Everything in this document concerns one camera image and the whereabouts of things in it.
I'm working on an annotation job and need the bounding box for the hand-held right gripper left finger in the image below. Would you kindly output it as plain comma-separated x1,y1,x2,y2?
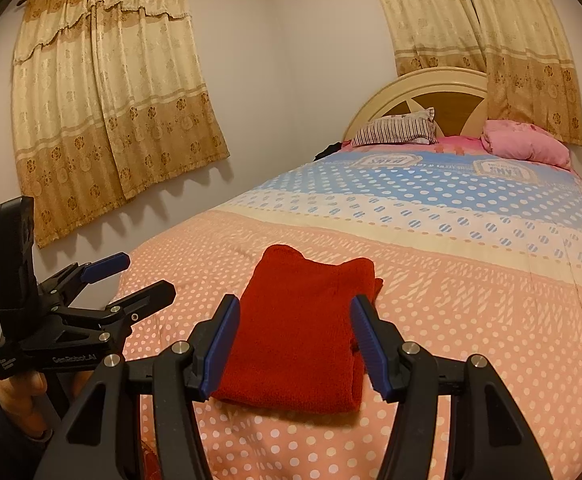
34,294,242,480

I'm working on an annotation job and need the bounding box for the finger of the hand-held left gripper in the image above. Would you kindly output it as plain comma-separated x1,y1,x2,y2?
64,280,177,341
38,252,132,302

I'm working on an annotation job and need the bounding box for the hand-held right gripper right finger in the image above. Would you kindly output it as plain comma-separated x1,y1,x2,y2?
349,295,554,480

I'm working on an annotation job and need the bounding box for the red knitted sweater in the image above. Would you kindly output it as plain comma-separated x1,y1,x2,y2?
211,244,385,416

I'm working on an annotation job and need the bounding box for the person's left hand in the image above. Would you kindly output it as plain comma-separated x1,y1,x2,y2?
0,371,54,443

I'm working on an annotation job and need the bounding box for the polka dot bed blanket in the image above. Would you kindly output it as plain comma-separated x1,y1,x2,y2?
116,142,582,480

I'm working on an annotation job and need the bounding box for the beige floral curtain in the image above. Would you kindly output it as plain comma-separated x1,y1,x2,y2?
10,0,231,250
362,0,582,147

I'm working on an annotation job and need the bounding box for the dark cloth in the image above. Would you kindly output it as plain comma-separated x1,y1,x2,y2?
315,141,344,161

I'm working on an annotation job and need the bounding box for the striped pillow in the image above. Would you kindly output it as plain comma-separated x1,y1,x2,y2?
351,107,438,148

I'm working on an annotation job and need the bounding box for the pink bed sheet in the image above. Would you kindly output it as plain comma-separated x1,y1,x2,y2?
341,134,489,157

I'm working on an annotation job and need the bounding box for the pink pillow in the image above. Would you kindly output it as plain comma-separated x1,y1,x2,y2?
481,119,572,171

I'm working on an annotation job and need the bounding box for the cream wooden headboard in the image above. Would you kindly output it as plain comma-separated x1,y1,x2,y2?
342,66,489,143

